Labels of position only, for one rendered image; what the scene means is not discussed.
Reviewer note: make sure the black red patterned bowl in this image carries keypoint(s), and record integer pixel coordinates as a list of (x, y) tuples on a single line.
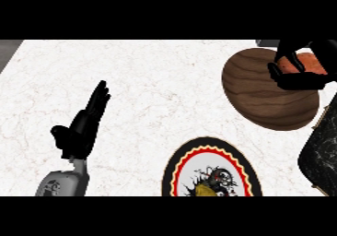
[(208, 166)]

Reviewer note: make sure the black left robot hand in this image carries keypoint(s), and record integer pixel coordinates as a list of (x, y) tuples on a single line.
[(83, 132)]

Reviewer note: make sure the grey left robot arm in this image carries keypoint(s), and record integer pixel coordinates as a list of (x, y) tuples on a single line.
[(63, 184)]

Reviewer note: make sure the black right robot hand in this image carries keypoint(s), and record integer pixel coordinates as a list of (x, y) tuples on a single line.
[(303, 82)]

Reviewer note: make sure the black marbled tray gold rim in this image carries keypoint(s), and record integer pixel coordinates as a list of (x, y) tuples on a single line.
[(326, 153)]

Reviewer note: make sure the brown wooden plate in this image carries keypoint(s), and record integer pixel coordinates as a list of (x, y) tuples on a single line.
[(263, 101)]

